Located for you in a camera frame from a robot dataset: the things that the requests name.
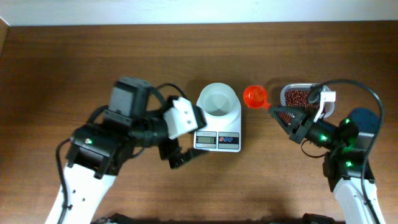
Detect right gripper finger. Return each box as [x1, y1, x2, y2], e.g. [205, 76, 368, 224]
[269, 110, 294, 134]
[268, 106, 308, 117]

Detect orange measuring scoop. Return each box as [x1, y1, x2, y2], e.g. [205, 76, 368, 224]
[243, 85, 271, 110]

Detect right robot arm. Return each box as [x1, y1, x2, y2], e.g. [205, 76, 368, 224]
[268, 106, 385, 223]

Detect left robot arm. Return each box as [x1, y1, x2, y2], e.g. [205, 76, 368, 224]
[46, 77, 206, 223]

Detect white digital kitchen scale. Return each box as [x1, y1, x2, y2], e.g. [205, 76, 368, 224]
[193, 102, 242, 152]

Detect red beans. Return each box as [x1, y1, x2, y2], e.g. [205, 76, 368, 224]
[284, 90, 319, 110]

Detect clear plastic container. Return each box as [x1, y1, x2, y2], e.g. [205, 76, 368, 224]
[280, 83, 335, 118]

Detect white round bowl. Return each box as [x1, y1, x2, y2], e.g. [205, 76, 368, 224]
[197, 83, 239, 117]

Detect right black cable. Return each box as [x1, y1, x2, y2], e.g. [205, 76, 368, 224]
[300, 78, 386, 224]

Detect black cable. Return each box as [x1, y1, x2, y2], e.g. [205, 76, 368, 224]
[300, 78, 386, 224]
[55, 138, 74, 224]

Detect left black cable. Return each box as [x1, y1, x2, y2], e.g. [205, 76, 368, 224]
[55, 138, 74, 224]

